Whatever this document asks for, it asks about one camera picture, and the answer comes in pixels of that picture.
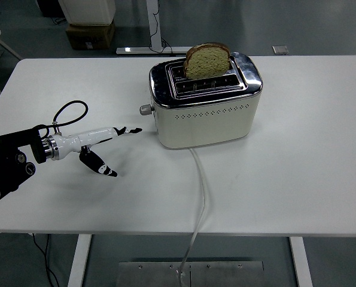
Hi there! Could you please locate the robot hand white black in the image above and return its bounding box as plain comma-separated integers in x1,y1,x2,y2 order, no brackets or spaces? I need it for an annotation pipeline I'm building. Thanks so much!
49,126,143,178

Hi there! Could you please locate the grey toaster lever knob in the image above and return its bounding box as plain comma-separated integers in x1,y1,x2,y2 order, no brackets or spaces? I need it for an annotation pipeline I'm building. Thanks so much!
139,103,155,116

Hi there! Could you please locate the cream and chrome toaster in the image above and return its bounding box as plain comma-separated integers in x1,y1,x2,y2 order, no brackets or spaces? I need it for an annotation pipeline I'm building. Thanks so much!
148,51,263,149

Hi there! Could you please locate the brown cardboard box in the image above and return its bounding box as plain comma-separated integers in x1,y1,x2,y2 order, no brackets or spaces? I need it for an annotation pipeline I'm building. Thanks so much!
65,20,116,50

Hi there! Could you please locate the white table leg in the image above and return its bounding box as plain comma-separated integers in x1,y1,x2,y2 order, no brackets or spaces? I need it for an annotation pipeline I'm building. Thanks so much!
288,237,314,287
67,234,92,287

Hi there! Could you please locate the white cabinet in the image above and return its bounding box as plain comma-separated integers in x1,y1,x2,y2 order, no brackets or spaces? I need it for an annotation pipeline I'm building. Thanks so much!
57,0,117,25

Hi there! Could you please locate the black box on floor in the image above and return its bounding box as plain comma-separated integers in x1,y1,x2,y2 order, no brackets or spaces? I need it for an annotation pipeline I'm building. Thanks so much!
36,0,65,18

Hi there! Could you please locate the white desk leg with foot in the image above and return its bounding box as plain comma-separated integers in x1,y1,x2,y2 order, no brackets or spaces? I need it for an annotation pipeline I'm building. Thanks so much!
115,0,193,56

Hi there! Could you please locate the brown bread slice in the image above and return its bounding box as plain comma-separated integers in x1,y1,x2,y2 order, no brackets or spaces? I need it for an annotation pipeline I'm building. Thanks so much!
182,42,231,81

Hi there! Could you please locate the grey metal plate with screws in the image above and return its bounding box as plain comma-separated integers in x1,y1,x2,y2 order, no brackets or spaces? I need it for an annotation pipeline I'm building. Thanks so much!
117,261,265,287

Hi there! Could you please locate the white toaster power cable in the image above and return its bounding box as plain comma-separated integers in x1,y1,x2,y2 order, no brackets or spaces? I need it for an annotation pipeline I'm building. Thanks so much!
177,147,210,287

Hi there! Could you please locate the black cable on desk leg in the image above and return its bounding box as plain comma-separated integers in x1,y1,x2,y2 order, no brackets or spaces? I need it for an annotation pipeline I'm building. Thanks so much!
149,0,174,56

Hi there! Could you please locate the black cable under table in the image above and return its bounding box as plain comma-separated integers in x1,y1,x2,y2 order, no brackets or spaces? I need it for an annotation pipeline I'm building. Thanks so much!
31,234,60,287

